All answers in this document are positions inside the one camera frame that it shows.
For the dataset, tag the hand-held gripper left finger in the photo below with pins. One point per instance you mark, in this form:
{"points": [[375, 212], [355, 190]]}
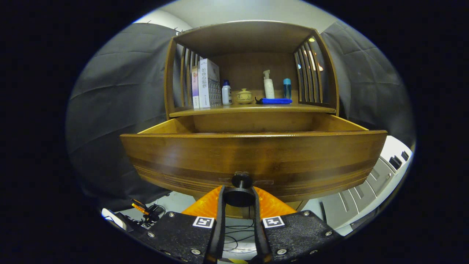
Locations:
{"points": [[219, 227]]}

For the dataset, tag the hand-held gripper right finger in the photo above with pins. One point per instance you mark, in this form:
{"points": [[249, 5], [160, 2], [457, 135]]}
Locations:
{"points": [[259, 231]]}

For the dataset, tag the black round drawer knob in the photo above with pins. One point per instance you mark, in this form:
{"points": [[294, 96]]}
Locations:
{"points": [[240, 197]]}

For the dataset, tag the brown wooden drawer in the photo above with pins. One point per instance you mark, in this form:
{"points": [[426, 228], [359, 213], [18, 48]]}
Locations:
{"points": [[256, 157]]}

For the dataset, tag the white plastic drawer unit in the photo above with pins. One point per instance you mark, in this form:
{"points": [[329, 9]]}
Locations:
{"points": [[366, 190]]}

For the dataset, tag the wooden countertop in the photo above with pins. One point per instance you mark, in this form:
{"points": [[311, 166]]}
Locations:
{"points": [[249, 109]]}

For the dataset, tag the brown wooden cabinet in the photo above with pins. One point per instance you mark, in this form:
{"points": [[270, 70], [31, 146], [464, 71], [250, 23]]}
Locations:
{"points": [[242, 36]]}

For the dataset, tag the orange and black tool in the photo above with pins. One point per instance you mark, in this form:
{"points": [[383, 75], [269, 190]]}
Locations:
{"points": [[141, 209]]}

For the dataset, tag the blue folded cloth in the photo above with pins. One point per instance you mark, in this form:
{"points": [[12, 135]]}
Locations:
{"points": [[274, 101]]}

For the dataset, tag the white bottle with blue cap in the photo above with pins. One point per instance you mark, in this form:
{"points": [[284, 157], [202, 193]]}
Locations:
{"points": [[226, 95]]}

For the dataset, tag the yellow lidded teacup with saucer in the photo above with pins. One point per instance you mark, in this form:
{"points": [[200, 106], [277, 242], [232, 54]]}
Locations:
{"points": [[244, 97]]}

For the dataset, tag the thin pink book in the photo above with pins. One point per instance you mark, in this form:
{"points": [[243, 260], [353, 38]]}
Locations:
{"points": [[195, 88]]}

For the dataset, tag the white pump bottle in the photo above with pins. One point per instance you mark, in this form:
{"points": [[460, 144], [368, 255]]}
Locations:
{"points": [[269, 88]]}

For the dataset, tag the clear blue bottle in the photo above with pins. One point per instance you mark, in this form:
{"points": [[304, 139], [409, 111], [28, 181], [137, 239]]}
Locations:
{"points": [[287, 90]]}

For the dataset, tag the thick white book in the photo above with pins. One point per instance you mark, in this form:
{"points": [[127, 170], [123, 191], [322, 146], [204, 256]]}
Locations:
{"points": [[209, 82]]}

